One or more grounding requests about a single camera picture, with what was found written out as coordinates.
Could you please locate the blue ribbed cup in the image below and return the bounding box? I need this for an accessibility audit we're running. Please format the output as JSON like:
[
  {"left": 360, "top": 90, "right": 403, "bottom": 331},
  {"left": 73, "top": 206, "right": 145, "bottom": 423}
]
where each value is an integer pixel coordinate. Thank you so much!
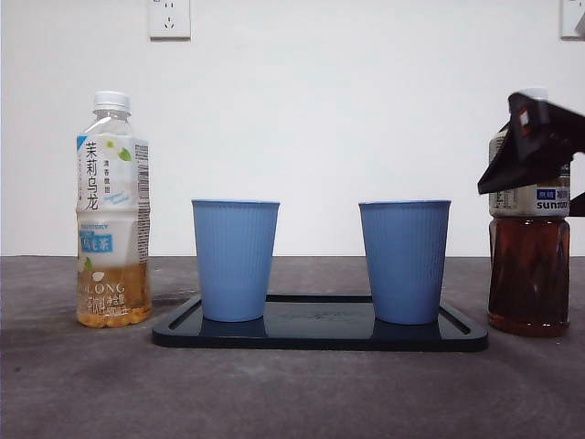
[
  {"left": 357, "top": 198, "right": 452, "bottom": 326},
  {"left": 190, "top": 198, "right": 281, "bottom": 323}
]

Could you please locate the jasmine oolong tea bottle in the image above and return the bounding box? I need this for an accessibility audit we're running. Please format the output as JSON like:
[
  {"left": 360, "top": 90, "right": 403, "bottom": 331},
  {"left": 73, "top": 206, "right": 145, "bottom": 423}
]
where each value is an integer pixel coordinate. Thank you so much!
[{"left": 75, "top": 90, "right": 153, "bottom": 329}]

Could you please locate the dark blue tray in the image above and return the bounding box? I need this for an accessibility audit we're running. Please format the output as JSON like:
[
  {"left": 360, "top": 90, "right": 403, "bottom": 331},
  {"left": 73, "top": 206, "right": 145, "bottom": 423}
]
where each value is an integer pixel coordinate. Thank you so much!
[{"left": 151, "top": 294, "right": 489, "bottom": 352}]

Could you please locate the dark oolong tea bottle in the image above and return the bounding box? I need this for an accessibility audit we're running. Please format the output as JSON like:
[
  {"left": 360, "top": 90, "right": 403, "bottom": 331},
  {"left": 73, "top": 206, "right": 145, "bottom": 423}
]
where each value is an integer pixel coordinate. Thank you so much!
[{"left": 486, "top": 86, "right": 571, "bottom": 338}]

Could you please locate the white wall socket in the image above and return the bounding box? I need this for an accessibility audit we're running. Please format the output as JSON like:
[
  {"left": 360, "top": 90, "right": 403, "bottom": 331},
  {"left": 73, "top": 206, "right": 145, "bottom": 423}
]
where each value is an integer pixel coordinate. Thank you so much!
[
  {"left": 147, "top": 0, "right": 191, "bottom": 41},
  {"left": 559, "top": 0, "right": 585, "bottom": 39}
]

